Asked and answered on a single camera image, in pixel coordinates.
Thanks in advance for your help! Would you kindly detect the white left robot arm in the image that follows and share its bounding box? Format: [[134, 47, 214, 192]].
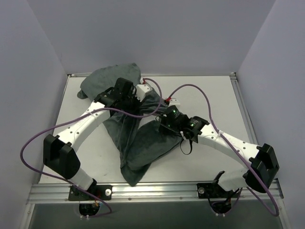
[[43, 78, 150, 200]]

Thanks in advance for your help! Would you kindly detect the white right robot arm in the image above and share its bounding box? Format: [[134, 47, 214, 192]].
[[159, 105, 279, 197]]

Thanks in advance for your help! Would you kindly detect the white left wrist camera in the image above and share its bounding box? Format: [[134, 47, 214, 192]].
[[135, 84, 152, 102]]

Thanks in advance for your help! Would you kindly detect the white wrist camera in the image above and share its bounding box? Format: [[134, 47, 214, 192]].
[[135, 84, 152, 102], [164, 97, 181, 109]]

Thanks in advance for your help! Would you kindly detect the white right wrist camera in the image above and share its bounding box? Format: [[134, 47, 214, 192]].
[[164, 97, 181, 109]]

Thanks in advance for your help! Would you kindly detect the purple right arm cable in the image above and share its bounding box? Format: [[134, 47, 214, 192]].
[[166, 83, 280, 217]]

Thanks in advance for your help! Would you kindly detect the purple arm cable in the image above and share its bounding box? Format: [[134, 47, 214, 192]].
[[166, 83, 280, 217], [20, 77, 167, 217]]

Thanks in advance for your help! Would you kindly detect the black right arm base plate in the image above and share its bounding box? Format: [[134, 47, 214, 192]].
[[196, 182, 239, 199]]

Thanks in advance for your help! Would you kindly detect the aluminium table edge rail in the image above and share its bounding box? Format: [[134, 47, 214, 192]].
[[230, 73, 272, 179]]

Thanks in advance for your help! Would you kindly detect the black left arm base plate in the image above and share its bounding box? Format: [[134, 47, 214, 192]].
[[68, 184, 112, 201]]

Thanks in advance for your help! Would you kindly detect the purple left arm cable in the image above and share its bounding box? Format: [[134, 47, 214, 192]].
[[20, 77, 167, 217]]

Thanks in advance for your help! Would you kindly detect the aluminium front mounting rail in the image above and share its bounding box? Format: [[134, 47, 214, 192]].
[[26, 178, 285, 205]]

